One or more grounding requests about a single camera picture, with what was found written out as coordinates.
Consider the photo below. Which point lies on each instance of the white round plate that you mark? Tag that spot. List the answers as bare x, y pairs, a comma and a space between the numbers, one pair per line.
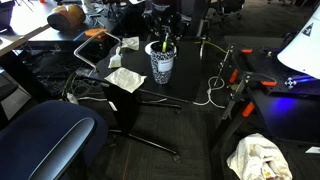
147, 49

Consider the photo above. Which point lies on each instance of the light wooden desk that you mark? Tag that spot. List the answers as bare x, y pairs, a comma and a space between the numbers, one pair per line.
23, 38

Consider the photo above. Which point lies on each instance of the black bin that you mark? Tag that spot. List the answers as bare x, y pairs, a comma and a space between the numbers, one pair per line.
6, 13

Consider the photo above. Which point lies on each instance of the silver bent metal tube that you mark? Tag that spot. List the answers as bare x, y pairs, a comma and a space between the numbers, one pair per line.
86, 42

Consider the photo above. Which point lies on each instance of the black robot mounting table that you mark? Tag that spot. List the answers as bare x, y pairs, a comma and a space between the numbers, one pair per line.
293, 123

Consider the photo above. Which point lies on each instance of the white paper sheet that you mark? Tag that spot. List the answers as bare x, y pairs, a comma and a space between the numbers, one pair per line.
313, 150

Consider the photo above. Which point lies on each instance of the green marker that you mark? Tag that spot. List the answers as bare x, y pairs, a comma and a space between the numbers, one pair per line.
164, 46

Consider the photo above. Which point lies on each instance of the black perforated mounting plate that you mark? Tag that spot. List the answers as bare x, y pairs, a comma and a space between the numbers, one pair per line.
263, 63

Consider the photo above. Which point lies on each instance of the blue mesh-back office chair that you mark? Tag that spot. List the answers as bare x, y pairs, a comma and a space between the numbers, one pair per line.
40, 140

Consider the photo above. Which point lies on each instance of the white cloth bundle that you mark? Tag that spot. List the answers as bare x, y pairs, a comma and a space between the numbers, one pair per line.
256, 156

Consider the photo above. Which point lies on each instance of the black rolling chair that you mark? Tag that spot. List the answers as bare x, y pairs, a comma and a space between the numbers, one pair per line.
230, 8

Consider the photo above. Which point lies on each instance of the black desk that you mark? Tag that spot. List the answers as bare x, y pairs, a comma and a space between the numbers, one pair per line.
60, 35

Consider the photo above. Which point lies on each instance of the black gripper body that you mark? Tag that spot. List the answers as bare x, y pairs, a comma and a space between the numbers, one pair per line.
166, 13

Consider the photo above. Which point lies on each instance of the black padded chair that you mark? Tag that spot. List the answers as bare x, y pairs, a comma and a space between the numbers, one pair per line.
196, 16

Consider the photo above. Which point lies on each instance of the black table pedestal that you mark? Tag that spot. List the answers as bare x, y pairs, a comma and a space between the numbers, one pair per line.
125, 110

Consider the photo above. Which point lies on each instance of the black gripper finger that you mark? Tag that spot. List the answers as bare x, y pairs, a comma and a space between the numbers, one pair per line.
159, 31
171, 32

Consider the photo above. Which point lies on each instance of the orange flat object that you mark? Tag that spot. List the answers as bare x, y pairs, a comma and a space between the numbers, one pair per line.
95, 32

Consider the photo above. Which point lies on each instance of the grey desk side panel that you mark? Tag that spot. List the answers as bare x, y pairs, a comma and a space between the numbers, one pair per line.
15, 105

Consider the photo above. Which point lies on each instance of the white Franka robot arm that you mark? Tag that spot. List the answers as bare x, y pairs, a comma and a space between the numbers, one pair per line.
300, 50

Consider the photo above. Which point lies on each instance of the black white speckled cup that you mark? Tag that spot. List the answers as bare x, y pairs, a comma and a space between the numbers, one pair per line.
162, 66

